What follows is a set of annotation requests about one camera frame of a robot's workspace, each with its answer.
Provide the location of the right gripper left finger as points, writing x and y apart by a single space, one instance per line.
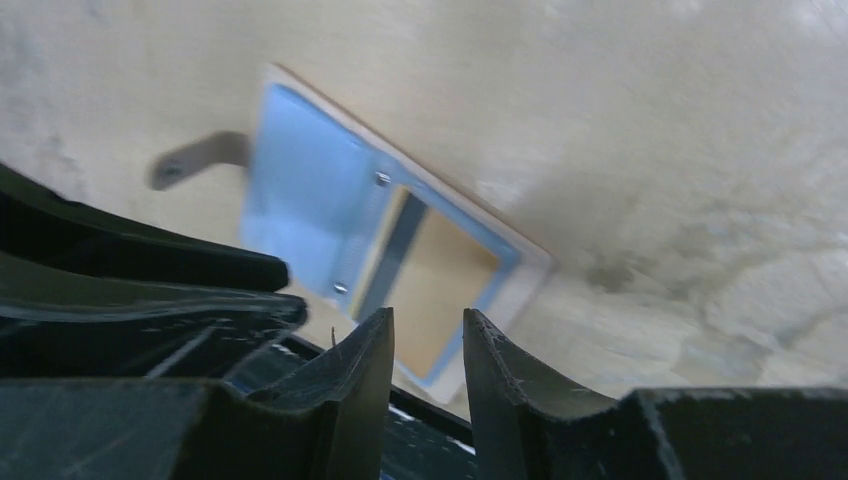
335 406

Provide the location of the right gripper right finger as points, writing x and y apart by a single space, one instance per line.
514 399

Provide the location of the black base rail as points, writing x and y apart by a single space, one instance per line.
421 440

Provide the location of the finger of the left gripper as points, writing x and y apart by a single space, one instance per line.
39 225
58 324

